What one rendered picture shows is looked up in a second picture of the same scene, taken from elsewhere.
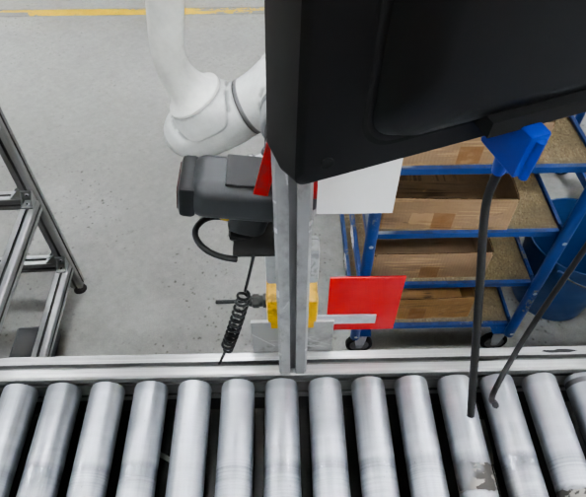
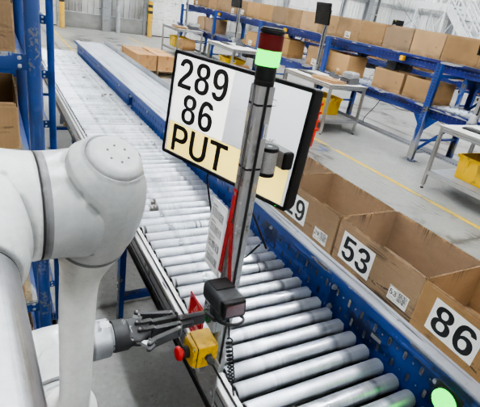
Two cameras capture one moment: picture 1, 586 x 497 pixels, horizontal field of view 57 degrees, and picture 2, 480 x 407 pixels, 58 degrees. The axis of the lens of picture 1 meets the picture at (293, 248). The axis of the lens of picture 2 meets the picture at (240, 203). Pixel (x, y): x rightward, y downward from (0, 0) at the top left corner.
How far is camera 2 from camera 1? 1.20 m
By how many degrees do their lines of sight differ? 89
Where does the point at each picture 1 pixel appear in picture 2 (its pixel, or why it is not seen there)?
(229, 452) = (270, 378)
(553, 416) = (196, 287)
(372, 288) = (195, 306)
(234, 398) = (246, 383)
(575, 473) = not seen: hidden behind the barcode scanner
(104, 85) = not seen: outside the picture
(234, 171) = (225, 286)
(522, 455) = not seen: hidden behind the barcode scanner
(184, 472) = (288, 390)
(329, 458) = (250, 344)
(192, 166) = (229, 300)
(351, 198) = (212, 262)
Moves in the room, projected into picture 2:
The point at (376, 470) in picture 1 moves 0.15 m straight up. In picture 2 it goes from (246, 330) to (254, 292)
